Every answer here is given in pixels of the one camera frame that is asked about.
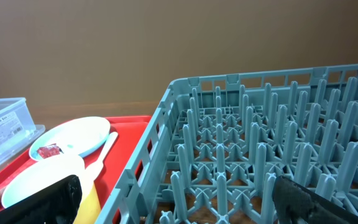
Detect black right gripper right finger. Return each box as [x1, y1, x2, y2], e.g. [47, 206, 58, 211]
[272, 175, 358, 224]

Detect light blue rice bowl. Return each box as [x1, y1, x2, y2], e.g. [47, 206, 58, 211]
[1, 154, 85, 208]

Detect white plastic spoon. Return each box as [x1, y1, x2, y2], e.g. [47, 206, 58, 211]
[85, 132, 118, 181]

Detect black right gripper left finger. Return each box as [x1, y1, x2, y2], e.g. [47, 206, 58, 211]
[0, 175, 82, 224]

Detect red plastic tray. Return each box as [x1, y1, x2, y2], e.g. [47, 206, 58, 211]
[0, 116, 150, 211]

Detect yellow plastic cup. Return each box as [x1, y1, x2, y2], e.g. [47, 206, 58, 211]
[73, 182, 101, 224]

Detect grey dishwasher rack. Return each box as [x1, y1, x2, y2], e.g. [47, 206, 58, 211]
[97, 64, 358, 223]

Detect light blue plate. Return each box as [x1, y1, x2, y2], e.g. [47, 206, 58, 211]
[29, 116, 111, 161]

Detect clear plastic bin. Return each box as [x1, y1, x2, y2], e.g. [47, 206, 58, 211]
[0, 97, 45, 165]

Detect red snack wrapper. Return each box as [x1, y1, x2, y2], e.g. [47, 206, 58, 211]
[37, 144, 63, 159]

